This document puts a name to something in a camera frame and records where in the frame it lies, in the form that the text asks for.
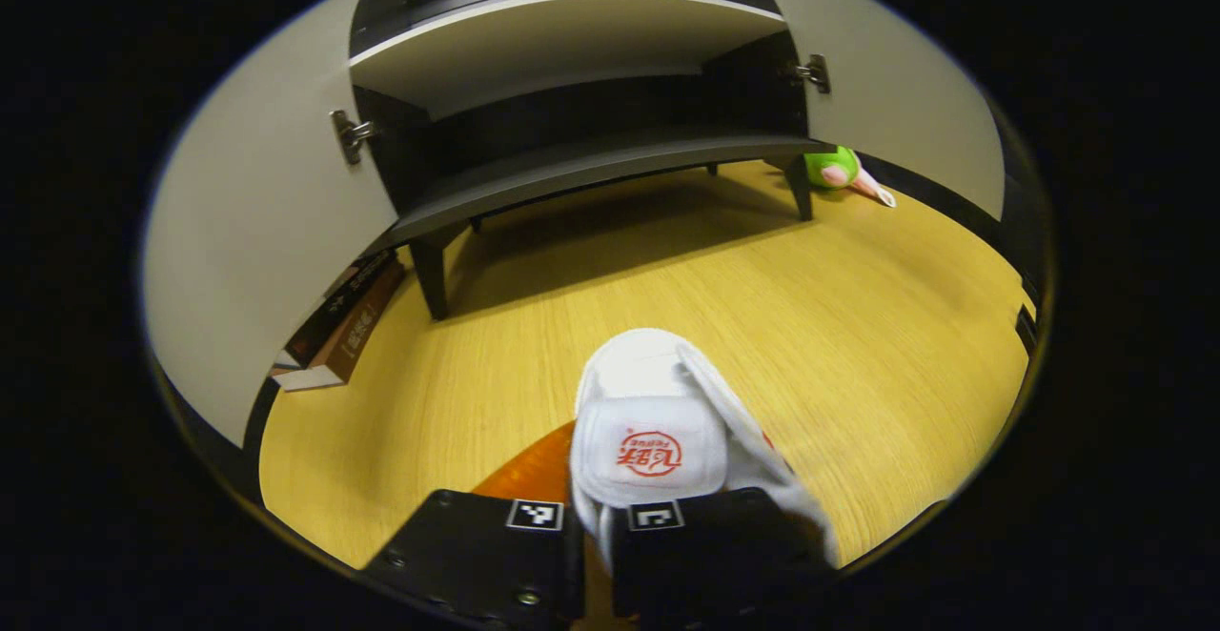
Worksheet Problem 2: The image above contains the grey shoe cabinet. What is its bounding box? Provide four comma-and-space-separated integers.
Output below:
348, 0, 825, 322

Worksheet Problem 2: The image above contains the white shoe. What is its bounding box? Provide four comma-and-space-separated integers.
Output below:
569, 328, 840, 570

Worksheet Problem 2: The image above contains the green plush toy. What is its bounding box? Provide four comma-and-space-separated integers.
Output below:
803, 145, 897, 209

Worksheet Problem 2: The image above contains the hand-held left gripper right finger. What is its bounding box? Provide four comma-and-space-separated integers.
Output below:
610, 488, 840, 627

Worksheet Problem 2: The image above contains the brown book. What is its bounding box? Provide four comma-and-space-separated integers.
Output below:
272, 264, 408, 392

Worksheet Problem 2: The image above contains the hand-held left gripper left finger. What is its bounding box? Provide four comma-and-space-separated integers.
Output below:
357, 421, 587, 631

